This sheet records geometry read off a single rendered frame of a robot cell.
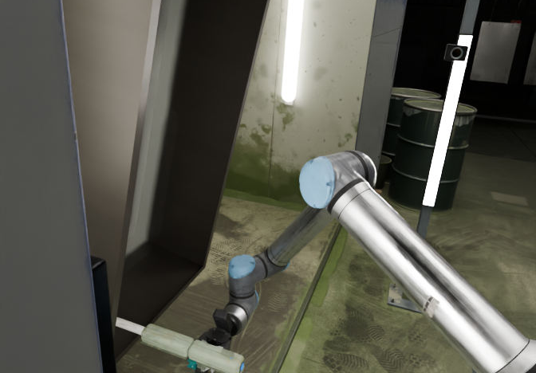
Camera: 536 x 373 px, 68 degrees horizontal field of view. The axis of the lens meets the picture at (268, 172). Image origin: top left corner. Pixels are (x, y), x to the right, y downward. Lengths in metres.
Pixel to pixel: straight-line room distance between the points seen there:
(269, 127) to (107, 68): 2.33
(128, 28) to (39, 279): 0.67
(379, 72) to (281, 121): 0.80
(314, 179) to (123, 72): 0.47
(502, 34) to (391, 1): 5.02
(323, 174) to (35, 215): 0.75
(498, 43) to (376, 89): 5.01
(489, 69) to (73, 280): 7.56
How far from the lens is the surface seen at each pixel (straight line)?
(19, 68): 0.19
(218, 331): 1.32
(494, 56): 7.70
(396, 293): 2.50
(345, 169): 0.94
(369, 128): 2.93
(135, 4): 0.83
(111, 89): 0.88
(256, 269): 1.39
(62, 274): 0.23
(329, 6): 2.92
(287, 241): 1.31
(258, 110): 3.12
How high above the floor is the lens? 1.42
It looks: 20 degrees down
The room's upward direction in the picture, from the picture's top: 4 degrees clockwise
